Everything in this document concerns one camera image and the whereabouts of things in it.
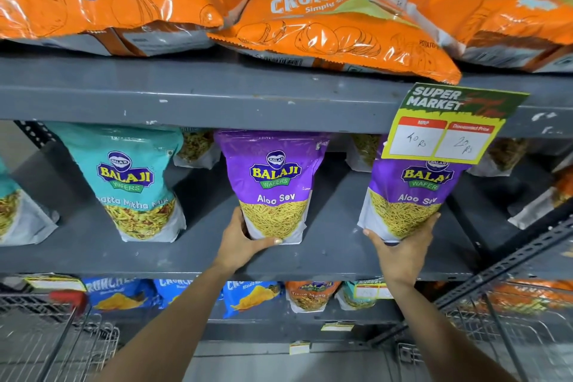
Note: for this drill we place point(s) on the small teal snack packet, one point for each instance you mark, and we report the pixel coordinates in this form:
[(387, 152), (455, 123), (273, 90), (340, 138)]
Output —
[(347, 299)]

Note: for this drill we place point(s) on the grey metal shelf rack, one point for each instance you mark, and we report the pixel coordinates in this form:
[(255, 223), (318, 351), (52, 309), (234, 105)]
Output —
[(224, 95)]

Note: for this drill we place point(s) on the orange and white snack packet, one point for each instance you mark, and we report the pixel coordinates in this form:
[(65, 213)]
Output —
[(546, 202)]

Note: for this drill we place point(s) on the small shelf price tag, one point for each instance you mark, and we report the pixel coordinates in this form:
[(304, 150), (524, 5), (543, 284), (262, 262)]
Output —
[(56, 283), (371, 290), (299, 347), (336, 327)]

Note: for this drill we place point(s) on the person's left thumb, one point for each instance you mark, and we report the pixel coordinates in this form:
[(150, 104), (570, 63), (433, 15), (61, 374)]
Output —
[(267, 243)]

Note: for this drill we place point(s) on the person's right thumb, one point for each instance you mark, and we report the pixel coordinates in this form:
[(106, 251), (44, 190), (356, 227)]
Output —
[(373, 237)]

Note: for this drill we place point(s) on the person's right forearm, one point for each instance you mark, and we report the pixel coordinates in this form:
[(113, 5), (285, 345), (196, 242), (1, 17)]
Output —
[(438, 332)]

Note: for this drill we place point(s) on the small orange snack packet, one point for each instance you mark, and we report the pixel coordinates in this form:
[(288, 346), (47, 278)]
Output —
[(311, 296)]

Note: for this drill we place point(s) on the clear-window snack packet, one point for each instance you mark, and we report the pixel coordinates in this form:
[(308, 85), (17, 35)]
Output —
[(197, 146), (501, 158), (362, 151)]

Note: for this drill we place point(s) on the person's right hand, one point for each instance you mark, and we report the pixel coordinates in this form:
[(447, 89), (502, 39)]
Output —
[(403, 261)]

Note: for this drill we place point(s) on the person's left forearm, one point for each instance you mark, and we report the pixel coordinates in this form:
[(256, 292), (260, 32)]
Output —
[(179, 323)]

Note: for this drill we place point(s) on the green and yellow price tag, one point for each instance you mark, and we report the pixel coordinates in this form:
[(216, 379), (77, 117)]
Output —
[(447, 126)]

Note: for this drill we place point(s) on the person's left hand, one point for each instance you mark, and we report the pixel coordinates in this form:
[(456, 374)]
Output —
[(235, 247)]

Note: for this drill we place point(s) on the blue chips packet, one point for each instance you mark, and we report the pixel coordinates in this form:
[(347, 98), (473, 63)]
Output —
[(116, 294), (250, 299), (172, 290)]

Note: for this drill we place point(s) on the purple snack packet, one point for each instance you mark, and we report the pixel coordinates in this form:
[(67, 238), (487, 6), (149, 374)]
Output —
[(273, 180), (412, 198)]

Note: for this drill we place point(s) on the orange packet behind cart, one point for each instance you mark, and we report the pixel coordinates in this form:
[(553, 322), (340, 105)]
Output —
[(537, 294)]

